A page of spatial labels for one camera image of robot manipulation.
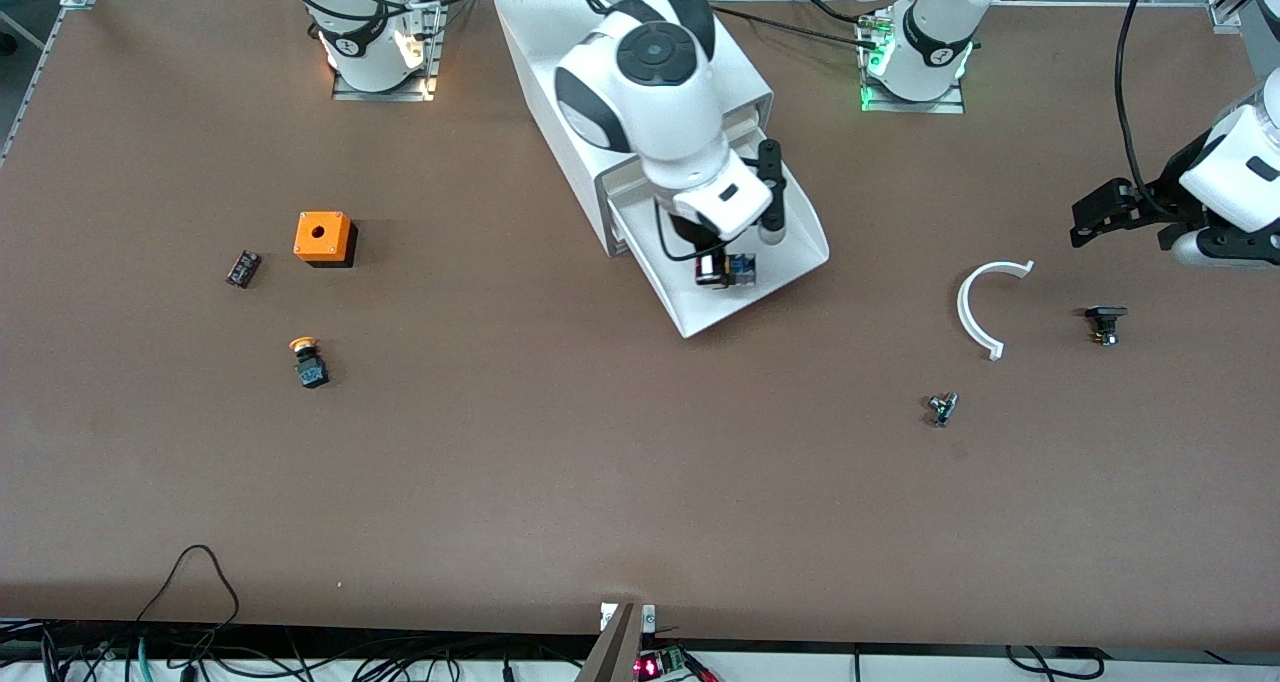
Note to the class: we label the red mushroom push button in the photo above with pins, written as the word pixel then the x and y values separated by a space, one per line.
pixel 740 268

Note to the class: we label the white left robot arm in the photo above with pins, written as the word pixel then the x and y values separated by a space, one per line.
pixel 940 22

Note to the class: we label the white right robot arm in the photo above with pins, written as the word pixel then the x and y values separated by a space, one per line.
pixel 660 112

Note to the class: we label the black push button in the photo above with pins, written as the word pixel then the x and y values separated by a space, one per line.
pixel 1105 314

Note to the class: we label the white drawer cabinet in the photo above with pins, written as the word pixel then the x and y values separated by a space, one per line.
pixel 540 62

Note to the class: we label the orange mushroom push button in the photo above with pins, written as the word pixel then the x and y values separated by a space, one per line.
pixel 311 367

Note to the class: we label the white curved plastic piece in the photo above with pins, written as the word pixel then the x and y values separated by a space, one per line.
pixel 965 307

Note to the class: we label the circuit board with red light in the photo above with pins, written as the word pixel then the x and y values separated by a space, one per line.
pixel 655 666

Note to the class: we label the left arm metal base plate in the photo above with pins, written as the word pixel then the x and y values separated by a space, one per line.
pixel 950 107

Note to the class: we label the small metal switch part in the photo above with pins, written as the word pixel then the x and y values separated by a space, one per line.
pixel 942 408

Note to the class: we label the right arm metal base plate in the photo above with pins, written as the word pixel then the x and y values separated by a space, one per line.
pixel 425 87

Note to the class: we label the orange button enclosure box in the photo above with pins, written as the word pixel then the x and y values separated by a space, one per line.
pixel 322 234

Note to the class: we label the grey metal mount post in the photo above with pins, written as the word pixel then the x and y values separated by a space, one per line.
pixel 615 652

